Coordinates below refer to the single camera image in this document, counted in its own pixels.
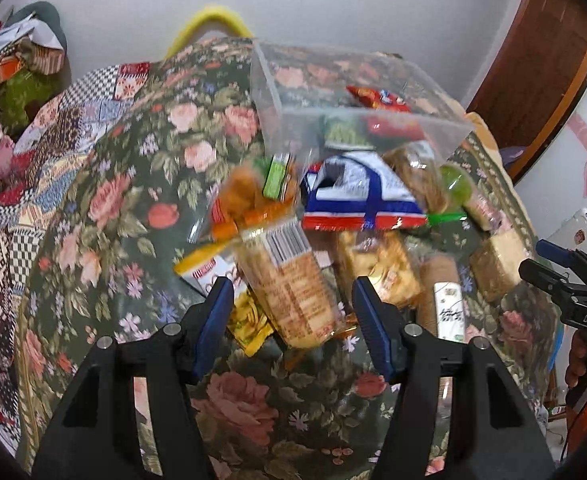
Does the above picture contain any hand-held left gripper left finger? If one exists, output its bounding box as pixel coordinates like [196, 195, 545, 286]
[31, 276, 237, 480]

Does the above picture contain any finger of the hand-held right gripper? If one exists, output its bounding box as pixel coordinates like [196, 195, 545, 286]
[518, 258, 581, 307]
[536, 239, 587, 277]

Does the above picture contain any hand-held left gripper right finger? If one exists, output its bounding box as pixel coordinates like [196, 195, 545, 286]
[351, 275, 557, 480]

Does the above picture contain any long rice cracker packet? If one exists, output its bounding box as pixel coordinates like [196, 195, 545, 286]
[232, 220, 350, 352]

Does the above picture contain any blue white red chip bag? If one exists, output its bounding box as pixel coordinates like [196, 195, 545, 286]
[301, 152, 430, 233]

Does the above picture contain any clear plastic container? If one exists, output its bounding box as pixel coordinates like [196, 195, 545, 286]
[250, 39, 475, 162]

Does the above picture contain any person's right hand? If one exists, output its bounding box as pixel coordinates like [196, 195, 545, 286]
[565, 331, 587, 411]

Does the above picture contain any white sticker-covered case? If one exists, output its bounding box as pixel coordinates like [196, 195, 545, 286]
[543, 207, 587, 273]

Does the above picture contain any yellow foil packet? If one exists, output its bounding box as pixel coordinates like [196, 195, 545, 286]
[226, 290, 275, 357]

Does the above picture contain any brown cake packet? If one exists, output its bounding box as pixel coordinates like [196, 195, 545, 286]
[468, 232, 530, 304]

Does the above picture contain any white packet with red print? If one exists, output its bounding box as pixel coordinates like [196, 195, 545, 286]
[174, 240, 254, 302]

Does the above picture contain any golden cracker packet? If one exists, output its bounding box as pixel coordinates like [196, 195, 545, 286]
[336, 230, 423, 312]

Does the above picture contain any brown roll with white label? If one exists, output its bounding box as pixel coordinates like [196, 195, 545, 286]
[417, 255, 467, 345]

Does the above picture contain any white wardrobe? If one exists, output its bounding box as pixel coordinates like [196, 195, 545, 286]
[515, 47, 587, 261]

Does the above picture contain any small pinkish snack packet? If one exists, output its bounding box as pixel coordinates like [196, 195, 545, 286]
[466, 194, 505, 234]

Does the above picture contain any purple cushion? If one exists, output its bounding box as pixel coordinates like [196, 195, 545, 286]
[501, 145, 528, 172]

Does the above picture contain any green jelly cup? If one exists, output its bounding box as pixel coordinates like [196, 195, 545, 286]
[438, 162, 475, 207]

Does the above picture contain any floral blanket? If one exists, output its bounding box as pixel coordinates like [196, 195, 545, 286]
[16, 37, 563, 480]

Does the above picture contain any orange snack packet green label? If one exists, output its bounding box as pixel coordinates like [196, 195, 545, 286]
[208, 152, 305, 242]

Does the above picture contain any yellow pillow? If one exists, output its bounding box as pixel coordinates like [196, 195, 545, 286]
[466, 110, 500, 153]

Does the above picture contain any clear packet of brown biscuits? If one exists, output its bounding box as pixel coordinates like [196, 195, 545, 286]
[381, 142, 450, 217]

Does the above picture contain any wooden door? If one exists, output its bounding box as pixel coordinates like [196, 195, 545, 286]
[466, 0, 587, 187]

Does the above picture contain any red snack packet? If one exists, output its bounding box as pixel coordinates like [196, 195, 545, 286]
[346, 85, 424, 142]

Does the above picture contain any patchwork quilt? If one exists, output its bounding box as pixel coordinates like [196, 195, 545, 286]
[0, 62, 155, 461]

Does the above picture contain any yellow foam tube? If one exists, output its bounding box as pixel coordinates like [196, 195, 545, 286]
[165, 5, 255, 61]

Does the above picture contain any pile of clothes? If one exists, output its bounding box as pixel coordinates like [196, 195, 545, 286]
[0, 2, 70, 131]

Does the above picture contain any teal chair back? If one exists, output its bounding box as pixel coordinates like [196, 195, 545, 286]
[32, 1, 68, 48]

